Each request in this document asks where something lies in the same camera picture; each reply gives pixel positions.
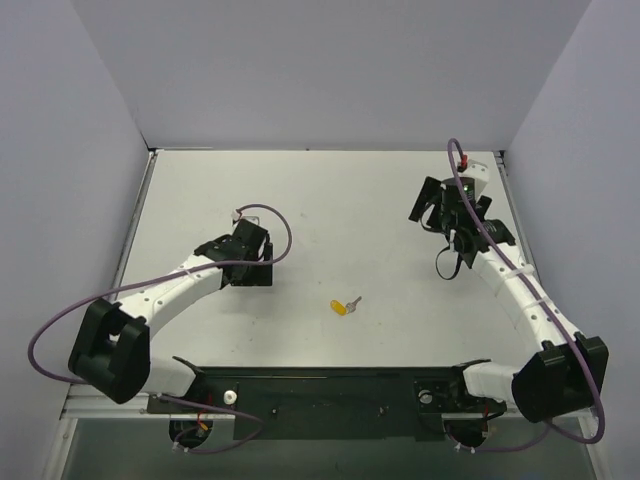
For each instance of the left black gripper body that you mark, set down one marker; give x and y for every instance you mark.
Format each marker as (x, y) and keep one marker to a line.
(256, 273)

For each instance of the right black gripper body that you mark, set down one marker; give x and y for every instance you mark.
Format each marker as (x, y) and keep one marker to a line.
(423, 198)

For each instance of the yellow key tag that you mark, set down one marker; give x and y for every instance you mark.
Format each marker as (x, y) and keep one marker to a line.
(338, 307)

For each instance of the silver key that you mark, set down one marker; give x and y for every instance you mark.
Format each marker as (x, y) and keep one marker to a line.
(351, 306)

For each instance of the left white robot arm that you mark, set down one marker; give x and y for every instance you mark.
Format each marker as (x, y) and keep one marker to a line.
(112, 351)

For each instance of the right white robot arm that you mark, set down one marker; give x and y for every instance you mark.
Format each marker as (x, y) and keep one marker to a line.
(565, 369)

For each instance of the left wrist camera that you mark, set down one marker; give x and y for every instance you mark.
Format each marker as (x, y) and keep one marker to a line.
(250, 218)

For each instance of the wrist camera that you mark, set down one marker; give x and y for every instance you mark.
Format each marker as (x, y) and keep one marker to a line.
(250, 218)
(479, 173)

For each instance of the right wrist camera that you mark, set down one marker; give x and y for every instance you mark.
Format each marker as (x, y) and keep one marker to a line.
(479, 173)

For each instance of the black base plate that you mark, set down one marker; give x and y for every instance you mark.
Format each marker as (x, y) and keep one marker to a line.
(339, 403)

